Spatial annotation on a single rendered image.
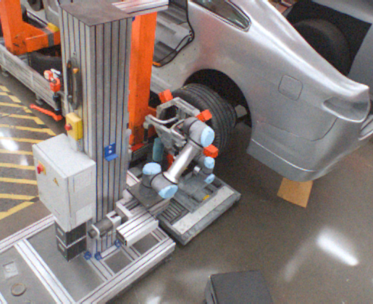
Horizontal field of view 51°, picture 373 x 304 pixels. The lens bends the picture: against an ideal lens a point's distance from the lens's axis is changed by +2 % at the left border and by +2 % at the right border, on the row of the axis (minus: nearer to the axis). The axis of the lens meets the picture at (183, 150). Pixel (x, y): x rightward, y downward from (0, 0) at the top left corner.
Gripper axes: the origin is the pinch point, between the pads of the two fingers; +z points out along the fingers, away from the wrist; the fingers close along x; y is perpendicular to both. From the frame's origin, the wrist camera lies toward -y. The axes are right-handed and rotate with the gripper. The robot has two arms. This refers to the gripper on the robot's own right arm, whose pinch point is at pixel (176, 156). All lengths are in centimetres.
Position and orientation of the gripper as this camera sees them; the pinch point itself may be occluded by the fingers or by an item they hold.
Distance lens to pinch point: 296.7
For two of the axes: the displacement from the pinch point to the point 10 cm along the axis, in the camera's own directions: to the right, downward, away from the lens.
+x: -6.7, 4.1, -6.2
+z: -7.3, -5.2, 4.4
